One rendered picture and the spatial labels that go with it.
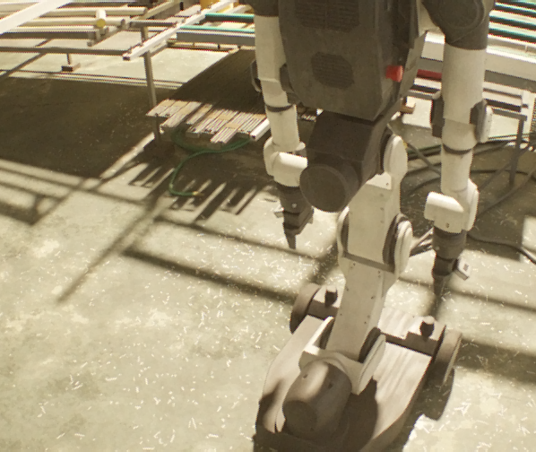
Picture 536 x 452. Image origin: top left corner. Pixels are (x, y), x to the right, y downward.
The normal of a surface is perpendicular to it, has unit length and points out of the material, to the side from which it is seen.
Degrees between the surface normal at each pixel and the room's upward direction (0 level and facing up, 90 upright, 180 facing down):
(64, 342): 0
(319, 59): 105
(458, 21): 90
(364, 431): 0
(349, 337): 46
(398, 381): 0
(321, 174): 90
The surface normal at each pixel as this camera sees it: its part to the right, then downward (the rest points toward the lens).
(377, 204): -0.48, 0.66
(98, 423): -0.04, -0.80
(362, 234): -0.50, 0.47
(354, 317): -0.44, 0.06
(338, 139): -0.37, -0.19
